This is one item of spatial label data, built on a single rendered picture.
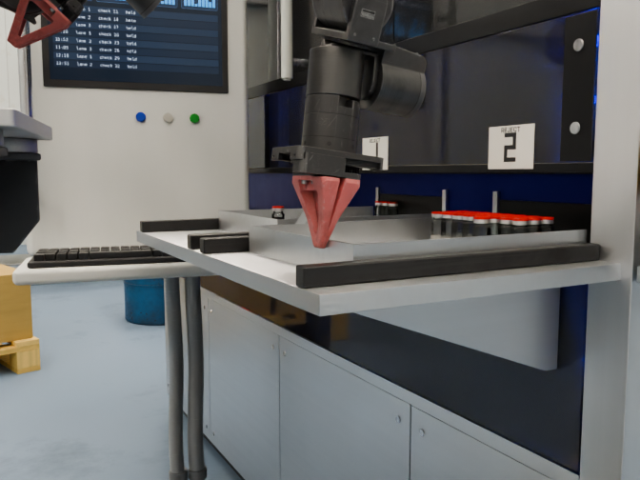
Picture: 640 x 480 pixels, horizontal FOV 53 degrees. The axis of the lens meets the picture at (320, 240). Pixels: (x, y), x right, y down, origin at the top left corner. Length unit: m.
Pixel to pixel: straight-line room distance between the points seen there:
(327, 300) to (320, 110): 0.20
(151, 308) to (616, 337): 3.67
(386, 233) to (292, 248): 0.25
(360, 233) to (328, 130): 0.31
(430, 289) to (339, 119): 0.19
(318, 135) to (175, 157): 0.90
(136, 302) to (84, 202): 2.84
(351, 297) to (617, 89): 0.42
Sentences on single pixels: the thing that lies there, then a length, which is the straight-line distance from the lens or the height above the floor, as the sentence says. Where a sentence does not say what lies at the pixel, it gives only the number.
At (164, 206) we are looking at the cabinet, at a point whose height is 0.91.
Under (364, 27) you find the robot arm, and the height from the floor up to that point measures 1.12.
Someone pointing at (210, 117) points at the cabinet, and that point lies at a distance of 1.54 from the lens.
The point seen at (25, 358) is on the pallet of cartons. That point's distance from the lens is 3.52.
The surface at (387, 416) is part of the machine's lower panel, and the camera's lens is 1.24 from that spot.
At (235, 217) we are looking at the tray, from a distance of 1.12.
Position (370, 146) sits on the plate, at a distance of 1.21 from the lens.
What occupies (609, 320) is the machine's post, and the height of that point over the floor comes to 0.81.
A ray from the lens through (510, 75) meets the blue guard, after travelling 0.95.
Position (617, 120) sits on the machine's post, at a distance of 0.83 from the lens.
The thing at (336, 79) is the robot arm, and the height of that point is 1.08.
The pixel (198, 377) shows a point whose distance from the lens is 1.72.
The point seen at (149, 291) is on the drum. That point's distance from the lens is 4.26.
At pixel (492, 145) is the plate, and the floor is 1.02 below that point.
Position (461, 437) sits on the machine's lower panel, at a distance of 1.08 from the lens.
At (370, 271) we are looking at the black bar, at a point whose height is 0.89.
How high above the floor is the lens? 0.98
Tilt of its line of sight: 6 degrees down
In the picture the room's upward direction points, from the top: straight up
